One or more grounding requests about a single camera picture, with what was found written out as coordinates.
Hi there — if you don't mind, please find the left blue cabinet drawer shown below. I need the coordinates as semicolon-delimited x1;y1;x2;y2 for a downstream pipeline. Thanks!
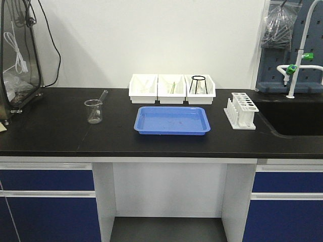
1;168;101;241

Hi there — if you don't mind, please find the right white storage bin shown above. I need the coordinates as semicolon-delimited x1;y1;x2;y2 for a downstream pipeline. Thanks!
184;74;216;105

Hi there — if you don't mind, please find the glass funnel in bin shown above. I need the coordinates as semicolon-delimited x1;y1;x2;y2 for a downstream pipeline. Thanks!
138;79;153;93

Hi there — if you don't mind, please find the clear glass beaker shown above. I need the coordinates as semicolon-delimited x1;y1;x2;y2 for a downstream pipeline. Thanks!
84;99;102;124

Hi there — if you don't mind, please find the white gooseneck lab faucet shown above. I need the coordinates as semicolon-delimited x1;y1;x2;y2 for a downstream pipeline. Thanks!
276;0;322;99

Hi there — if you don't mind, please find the white coiled cable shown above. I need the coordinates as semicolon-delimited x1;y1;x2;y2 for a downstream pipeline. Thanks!
3;21;29;74

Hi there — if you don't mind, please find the white test tube rack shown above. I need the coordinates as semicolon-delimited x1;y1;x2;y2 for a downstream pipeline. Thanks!
224;92;259;130

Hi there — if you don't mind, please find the metal framed glass cabinet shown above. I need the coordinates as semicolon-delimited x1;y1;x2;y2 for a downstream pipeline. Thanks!
1;1;43;124

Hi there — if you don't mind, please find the glassware with green stripe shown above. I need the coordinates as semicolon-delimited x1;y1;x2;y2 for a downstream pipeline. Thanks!
170;82;176;94

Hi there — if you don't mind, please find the blue plastic tray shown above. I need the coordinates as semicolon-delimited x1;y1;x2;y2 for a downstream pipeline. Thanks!
134;106;211;136

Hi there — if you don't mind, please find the black wire tripod stand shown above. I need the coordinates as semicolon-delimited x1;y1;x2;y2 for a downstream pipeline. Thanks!
189;75;208;94

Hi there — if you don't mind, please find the blue cabinet drawer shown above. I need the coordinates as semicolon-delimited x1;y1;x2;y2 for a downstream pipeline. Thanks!
1;168;101;241
243;165;322;241

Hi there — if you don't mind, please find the right blue cabinet drawer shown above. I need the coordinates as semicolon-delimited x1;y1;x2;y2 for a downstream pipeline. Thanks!
243;165;322;241

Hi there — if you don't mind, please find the clear plastic bag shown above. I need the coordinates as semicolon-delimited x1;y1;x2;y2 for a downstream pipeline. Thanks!
260;1;302;51

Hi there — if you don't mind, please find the left white storage bin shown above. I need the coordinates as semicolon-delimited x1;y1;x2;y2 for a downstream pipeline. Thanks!
129;74;158;104

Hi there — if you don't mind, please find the white storage bin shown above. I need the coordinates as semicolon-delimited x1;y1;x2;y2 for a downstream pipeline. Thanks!
184;74;216;105
129;74;158;104
157;74;186;104

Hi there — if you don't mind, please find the clear glass test tube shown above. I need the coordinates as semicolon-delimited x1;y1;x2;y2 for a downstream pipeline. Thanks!
93;90;108;117

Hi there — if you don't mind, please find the middle white storage bin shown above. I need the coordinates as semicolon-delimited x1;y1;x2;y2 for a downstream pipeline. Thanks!
157;74;186;104

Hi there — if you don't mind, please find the black lab sink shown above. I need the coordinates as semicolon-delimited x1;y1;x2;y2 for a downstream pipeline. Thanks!
256;102;322;136

